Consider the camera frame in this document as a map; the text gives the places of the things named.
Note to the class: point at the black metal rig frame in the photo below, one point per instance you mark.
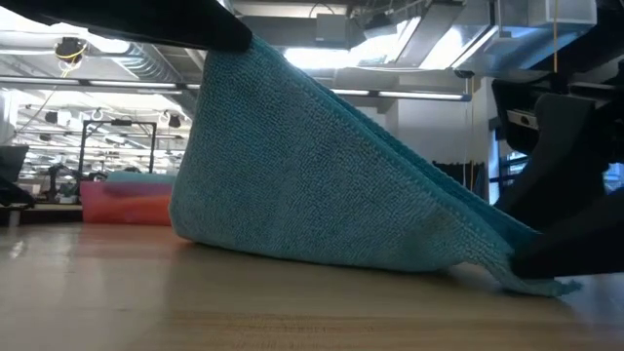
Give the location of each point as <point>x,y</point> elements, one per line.
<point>82,151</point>

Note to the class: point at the pink plastic basket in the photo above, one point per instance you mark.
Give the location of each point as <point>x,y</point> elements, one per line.
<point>122,209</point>

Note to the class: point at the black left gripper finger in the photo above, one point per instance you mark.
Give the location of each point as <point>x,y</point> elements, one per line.
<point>146,19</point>

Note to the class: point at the long ceiling light bar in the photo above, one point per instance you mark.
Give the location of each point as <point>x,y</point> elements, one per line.
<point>419,95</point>

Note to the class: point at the silver ventilation duct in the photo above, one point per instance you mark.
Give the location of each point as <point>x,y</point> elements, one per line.
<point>146,63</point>

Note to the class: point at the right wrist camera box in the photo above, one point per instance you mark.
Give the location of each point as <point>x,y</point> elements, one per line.
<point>514,117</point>

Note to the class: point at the dark grey box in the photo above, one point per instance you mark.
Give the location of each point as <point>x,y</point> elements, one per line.
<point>12,163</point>

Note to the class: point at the background wooden table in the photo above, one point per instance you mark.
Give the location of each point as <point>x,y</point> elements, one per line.
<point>49,206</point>

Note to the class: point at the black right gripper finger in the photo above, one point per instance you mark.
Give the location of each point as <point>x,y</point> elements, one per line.
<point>570,156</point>
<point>575,248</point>

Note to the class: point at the black curtain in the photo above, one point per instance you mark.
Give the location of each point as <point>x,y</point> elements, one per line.
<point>458,173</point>

